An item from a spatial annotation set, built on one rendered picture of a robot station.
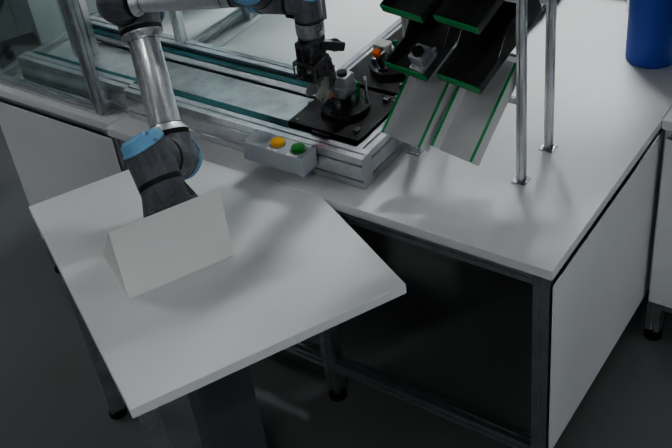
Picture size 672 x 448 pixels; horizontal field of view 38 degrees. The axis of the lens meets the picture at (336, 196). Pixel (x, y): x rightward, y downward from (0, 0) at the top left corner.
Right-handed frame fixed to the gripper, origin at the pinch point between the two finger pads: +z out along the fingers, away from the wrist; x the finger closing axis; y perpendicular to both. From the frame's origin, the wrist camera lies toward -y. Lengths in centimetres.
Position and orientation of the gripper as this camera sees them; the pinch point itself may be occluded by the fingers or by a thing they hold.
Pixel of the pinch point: (324, 97)
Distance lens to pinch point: 271.9
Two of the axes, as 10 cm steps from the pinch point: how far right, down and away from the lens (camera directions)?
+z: 1.1, 8.0, 5.9
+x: 8.2, 2.6, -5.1
